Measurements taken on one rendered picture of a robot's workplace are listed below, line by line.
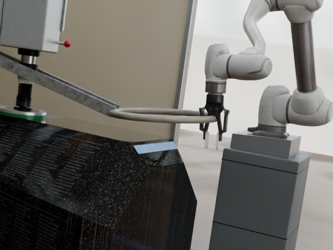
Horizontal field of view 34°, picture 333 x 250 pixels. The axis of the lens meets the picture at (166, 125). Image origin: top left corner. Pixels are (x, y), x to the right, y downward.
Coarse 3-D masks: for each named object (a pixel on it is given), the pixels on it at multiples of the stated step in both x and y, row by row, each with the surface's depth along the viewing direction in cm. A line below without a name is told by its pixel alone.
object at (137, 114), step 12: (120, 108) 254; (132, 108) 260; (144, 108) 264; (156, 108) 266; (132, 120) 225; (144, 120) 222; (156, 120) 220; (168, 120) 220; (180, 120) 221; (192, 120) 223; (204, 120) 227; (216, 120) 235
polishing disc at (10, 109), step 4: (0, 108) 245; (4, 108) 246; (8, 108) 248; (12, 108) 250; (32, 108) 262; (8, 112) 242; (12, 112) 241; (16, 112) 241; (20, 112) 241; (24, 112) 242; (28, 112) 243; (32, 112) 245; (36, 112) 247; (40, 112) 249; (44, 112) 252
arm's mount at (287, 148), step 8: (232, 136) 293; (240, 136) 291; (248, 136) 289; (256, 136) 288; (264, 136) 289; (288, 136) 300; (296, 136) 304; (232, 144) 293; (240, 144) 291; (248, 144) 290; (256, 144) 288; (264, 144) 286; (272, 144) 285; (280, 144) 283; (288, 144) 281; (296, 144) 298; (256, 152) 288; (264, 152) 286; (272, 152) 285; (280, 152) 283; (288, 152) 282; (296, 152) 303
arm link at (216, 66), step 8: (208, 48) 232; (216, 48) 229; (224, 48) 229; (208, 56) 231; (216, 56) 229; (224, 56) 228; (208, 64) 231; (216, 64) 228; (224, 64) 226; (208, 72) 231; (216, 72) 229; (224, 72) 227; (224, 80) 232
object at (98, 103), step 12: (0, 60) 245; (12, 60) 245; (12, 72) 245; (24, 72) 244; (36, 72) 243; (48, 84) 243; (60, 84) 242; (72, 84) 253; (72, 96) 242; (84, 96) 242; (96, 96) 252; (96, 108) 241; (108, 108) 241
